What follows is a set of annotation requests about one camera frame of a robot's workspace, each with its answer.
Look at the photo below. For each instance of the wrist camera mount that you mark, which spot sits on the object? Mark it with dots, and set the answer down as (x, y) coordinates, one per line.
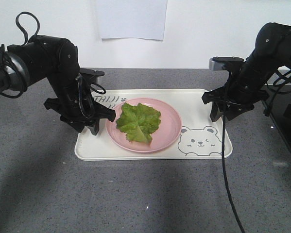
(232, 64)
(91, 76)

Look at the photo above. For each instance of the green lettuce leaf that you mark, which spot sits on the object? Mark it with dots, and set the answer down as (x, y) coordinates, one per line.
(138, 122)

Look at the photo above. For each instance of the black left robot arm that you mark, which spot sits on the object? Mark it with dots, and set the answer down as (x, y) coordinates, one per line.
(57, 60)

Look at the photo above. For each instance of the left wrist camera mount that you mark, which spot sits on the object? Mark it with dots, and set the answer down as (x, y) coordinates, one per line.
(91, 76)

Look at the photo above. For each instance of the white paper on wall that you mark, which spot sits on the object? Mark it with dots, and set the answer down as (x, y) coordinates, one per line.
(142, 19)

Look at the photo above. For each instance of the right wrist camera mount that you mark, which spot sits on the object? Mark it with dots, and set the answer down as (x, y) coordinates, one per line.
(232, 64)

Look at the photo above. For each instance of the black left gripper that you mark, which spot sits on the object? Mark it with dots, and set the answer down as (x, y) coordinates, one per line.
(74, 102)

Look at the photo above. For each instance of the pink round plate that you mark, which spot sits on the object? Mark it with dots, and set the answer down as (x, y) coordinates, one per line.
(165, 136)

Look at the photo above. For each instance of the black glass cooktop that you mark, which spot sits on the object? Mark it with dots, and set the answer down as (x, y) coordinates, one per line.
(278, 104)

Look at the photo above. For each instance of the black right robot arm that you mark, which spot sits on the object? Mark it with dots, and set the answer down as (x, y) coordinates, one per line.
(272, 46)

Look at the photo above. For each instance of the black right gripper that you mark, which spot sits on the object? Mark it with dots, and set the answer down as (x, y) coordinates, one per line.
(243, 89)

